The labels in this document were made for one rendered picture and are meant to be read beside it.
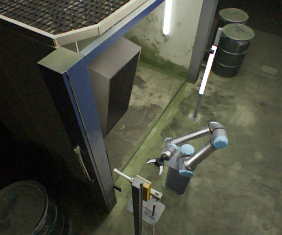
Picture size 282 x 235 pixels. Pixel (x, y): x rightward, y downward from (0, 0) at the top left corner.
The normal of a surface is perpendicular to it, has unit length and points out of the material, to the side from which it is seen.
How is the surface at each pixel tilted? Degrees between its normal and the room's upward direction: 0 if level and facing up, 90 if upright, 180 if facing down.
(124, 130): 0
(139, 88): 0
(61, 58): 0
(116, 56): 12
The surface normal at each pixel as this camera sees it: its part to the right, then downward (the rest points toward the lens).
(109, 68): 0.18, -0.54
